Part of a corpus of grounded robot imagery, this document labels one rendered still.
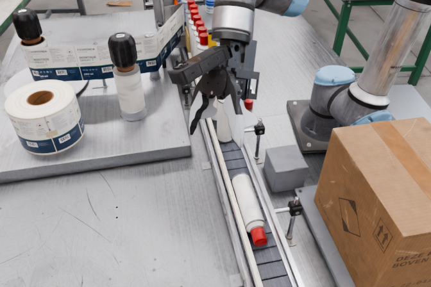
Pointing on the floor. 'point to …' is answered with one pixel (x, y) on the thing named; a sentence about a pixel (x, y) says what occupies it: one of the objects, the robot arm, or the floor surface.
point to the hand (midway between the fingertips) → (210, 141)
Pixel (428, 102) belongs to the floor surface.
